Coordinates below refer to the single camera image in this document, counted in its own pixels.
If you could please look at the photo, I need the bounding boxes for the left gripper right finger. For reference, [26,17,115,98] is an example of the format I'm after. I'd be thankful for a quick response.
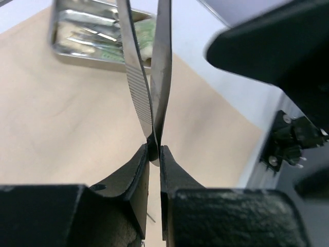
[159,146,308,246]

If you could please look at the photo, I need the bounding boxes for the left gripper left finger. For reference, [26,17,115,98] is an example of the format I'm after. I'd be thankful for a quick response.
[1,145,149,246]

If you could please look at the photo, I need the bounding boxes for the beige surgical wrap cloth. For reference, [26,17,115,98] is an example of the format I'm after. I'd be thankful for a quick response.
[0,5,265,199]

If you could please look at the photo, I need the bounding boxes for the long straight metal forceps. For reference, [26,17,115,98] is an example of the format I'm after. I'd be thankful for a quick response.
[117,1,172,167]

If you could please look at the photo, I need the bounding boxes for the metal instrument tray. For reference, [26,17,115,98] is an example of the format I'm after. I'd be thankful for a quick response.
[48,0,157,70]

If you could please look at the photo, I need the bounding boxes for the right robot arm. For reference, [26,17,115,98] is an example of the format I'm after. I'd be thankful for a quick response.
[206,1,328,131]

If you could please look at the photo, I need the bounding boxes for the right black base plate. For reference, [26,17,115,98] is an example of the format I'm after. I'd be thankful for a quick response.
[260,110,328,172]

